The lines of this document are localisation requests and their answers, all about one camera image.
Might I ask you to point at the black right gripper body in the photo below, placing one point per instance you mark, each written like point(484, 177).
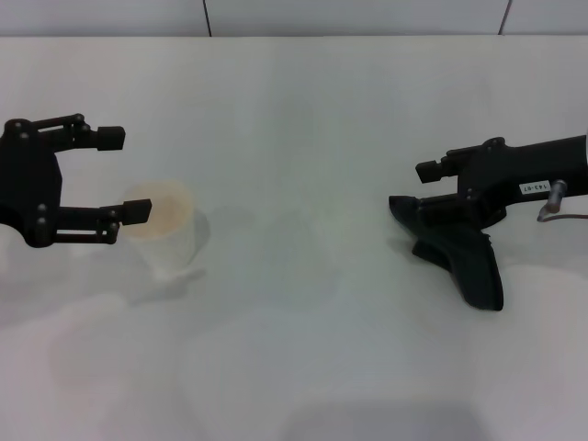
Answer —
point(500, 174)

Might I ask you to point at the dark blue rag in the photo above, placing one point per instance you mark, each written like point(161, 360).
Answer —
point(473, 266)

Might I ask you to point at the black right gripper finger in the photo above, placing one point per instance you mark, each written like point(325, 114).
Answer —
point(450, 209)
point(434, 172)

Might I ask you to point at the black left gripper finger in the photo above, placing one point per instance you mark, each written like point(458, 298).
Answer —
point(135, 212)
point(110, 138)

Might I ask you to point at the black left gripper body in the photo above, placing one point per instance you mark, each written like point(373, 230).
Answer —
point(32, 184)

